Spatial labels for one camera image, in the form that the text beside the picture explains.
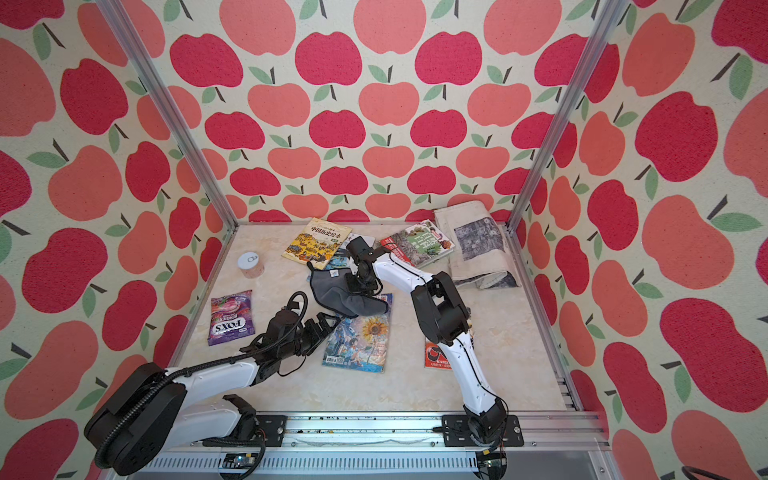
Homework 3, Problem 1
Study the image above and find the white round tape roll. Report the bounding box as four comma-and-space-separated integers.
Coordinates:
237, 252, 264, 279

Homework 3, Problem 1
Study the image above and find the folded newspaper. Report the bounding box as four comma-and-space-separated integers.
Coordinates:
434, 200, 518, 290

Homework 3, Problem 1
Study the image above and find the blue sunflower magazine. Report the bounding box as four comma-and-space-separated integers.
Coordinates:
322, 293, 393, 373

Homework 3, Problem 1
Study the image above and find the right aluminium frame post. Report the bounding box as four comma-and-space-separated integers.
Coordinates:
506, 0, 630, 235

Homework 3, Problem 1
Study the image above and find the left aluminium frame post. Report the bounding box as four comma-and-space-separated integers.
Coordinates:
96, 0, 238, 232

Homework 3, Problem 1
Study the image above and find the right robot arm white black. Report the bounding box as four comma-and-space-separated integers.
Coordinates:
350, 257, 508, 447

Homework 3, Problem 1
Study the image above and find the purple candy bag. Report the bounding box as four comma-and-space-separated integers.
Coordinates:
207, 290, 255, 346

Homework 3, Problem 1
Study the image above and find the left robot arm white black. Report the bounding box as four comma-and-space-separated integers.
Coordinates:
84, 303, 342, 476

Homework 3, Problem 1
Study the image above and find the grey microfibre cloth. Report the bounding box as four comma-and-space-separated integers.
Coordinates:
307, 262, 390, 318

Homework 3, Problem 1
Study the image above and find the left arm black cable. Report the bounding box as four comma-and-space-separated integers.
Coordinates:
92, 290, 310, 469

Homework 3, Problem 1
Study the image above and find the blue science book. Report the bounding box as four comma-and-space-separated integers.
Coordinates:
324, 232, 376, 270

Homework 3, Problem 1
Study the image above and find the red green book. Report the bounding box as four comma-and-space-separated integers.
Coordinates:
380, 220, 455, 269

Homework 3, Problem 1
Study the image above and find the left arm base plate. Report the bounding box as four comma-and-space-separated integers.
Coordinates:
202, 413, 288, 449

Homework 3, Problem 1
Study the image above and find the aluminium frame post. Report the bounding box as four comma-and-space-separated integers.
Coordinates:
506, 0, 630, 235
96, 0, 238, 232

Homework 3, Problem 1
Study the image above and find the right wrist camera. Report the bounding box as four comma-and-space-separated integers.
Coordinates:
345, 236, 374, 265

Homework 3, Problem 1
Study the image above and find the yellow picture book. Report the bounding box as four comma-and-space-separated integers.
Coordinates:
282, 218, 352, 270

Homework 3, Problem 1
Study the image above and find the aluminium front rail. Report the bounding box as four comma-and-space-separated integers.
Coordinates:
107, 411, 621, 479

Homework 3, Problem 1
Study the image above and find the red manga book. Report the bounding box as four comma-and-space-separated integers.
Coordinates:
424, 340, 451, 370

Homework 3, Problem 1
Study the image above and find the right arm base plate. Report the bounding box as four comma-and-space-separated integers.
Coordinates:
432, 415, 525, 448

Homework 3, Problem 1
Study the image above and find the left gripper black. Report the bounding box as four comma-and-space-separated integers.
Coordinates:
280, 312, 343, 361

